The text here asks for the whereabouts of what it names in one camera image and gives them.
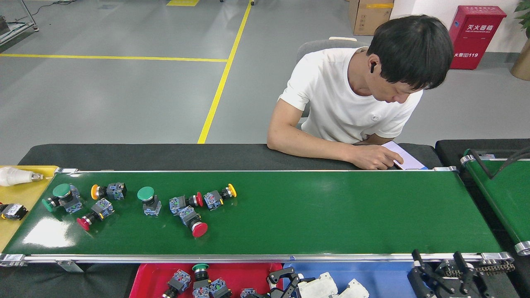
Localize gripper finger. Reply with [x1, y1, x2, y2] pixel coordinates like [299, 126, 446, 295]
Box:
[408, 250, 454, 298]
[268, 267, 296, 290]
[273, 276, 309, 298]
[453, 251, 491, 298]

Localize white circuit breaker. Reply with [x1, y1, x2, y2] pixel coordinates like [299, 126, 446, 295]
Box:
[297, 272, 338, 298]
[336, 278, 370, 298]

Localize yellow push button switch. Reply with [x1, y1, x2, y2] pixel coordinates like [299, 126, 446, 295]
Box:
[202, 183, 238, 211]
[91, 182, 128, 202]

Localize green mushroom push button switch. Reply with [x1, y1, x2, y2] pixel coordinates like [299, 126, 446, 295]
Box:
[52, 183, 84, 214]
[137, 186, 162, 217]

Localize blue plastic tray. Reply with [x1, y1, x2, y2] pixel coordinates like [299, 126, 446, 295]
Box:
[284, 262, 417, 298]

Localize long green conveyor belt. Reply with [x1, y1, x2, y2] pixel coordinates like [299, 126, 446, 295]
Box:
[0, 166, 515, 267]

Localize short green conveyor belt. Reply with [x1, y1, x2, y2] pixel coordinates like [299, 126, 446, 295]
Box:
[460, 149, 530, 256]

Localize red plastic tray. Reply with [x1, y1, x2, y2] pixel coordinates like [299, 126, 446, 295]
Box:
[129, 263, 284, 298]

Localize yellow plastic tray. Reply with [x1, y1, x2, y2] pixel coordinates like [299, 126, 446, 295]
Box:
[0, 166, 60, 253]

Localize person's right hand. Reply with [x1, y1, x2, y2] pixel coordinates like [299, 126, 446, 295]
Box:
[349, 144, 405, 171]

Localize smartphone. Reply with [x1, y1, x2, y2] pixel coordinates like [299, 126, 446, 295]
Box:
[381, 141, 429, 171]

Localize person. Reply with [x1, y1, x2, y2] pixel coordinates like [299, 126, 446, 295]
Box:
[267, 14, 455, 145]

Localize potted plant gold pot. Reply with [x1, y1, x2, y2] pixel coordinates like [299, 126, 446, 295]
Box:
[510, 0, 530, 81]

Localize red fire extinguisher box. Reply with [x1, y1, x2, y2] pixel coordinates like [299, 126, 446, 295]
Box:
[449, 5, 507, 70]

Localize cardboard box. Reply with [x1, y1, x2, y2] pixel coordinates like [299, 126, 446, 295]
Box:
[348, 0, 395, 36]

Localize white light bulb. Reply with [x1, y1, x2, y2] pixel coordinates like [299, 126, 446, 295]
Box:
[0, 166, 44, 187]

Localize metal cart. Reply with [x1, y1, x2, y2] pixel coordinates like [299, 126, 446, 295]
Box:
[0, 0, 40, 45]

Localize conveyor drive chain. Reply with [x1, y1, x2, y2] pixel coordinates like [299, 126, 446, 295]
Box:
[445, 262, 516, 278]

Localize black cable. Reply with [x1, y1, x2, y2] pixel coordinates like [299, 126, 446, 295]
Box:
[470, 147, 530, 179]

